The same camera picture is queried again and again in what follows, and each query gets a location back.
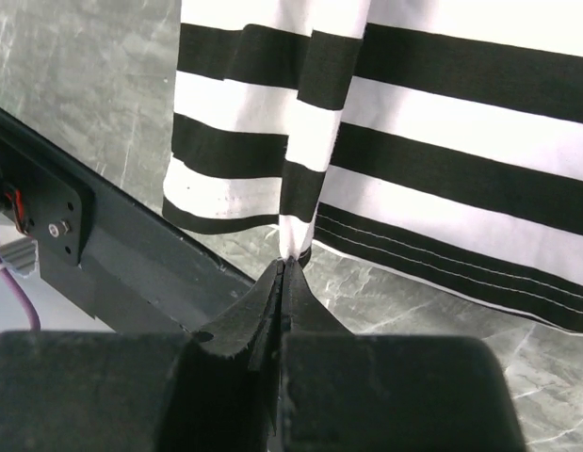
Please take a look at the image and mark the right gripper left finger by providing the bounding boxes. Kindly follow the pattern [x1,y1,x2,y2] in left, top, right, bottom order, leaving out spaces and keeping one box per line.
[0,261,283,451]

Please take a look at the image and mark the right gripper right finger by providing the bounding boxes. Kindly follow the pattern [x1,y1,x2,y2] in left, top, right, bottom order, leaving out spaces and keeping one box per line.
[281,261,526,451]

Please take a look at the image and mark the black white striped tank top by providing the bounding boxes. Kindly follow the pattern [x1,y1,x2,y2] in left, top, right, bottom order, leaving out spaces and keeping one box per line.
[163,1,583,334]

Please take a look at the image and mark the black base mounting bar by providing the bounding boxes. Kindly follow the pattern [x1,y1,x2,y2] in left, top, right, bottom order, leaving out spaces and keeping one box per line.
[0,108,252,332]

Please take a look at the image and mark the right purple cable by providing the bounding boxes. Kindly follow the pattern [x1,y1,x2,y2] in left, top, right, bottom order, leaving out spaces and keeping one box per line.
[0,230,41,333]

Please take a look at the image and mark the aluminium frame rail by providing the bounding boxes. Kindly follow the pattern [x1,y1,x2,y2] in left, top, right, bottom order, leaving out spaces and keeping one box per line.
[0,237,38,276]

